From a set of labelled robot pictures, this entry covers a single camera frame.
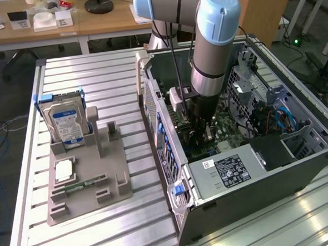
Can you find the green lit power device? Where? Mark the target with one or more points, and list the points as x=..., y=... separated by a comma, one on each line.
x=296, y=41

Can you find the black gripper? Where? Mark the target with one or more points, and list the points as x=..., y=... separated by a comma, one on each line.
x=203, y=108

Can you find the plain white box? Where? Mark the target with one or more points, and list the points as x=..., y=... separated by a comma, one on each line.
x=63, y=19

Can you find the white paper stack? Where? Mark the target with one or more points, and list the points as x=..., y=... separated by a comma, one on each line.
x=139, y=18

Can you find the black round lamp base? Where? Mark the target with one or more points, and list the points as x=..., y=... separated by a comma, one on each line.
x=99, y=5

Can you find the grey parts rack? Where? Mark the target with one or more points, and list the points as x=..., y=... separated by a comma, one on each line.
x=88, y=166

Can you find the wooden cabinet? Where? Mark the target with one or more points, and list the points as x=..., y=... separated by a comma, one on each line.
x=271, y=13

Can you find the green motherboard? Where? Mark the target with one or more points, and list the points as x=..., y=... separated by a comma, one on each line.
x=231, y=130

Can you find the silver CPU chip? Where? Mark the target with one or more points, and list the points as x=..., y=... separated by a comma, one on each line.
x=64, y=171

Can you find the wooden desk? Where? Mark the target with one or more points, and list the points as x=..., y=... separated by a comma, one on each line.
x=113, y=23
x=30, y=35

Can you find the green RAM stick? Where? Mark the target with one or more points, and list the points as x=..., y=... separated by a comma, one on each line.
x=84, y=185

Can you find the black and white box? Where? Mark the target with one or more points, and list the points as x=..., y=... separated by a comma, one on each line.
x=19, y=20

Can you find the open grey PC case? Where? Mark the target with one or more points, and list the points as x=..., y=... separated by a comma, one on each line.
x=241, y=207

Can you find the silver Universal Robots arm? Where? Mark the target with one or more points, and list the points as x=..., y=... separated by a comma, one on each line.
x=212, y=56

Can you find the blue case latch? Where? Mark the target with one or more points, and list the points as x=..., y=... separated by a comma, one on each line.
x=177, y=190

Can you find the hard disk with blue rails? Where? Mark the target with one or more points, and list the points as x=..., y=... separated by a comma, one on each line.
x=65, y=120

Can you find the grey power supply unit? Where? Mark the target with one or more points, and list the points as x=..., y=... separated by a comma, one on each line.
x=228, y=172

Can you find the white table frame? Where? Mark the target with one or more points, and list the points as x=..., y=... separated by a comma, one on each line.
x=304, y=5

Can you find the metal disk bay cage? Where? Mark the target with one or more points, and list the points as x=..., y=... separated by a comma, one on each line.
x=243, y=84

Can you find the black chair base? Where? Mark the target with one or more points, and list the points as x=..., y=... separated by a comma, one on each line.
x=18, y=62

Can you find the red small package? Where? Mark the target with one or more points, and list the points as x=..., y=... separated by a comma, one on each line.
x=64, y=3

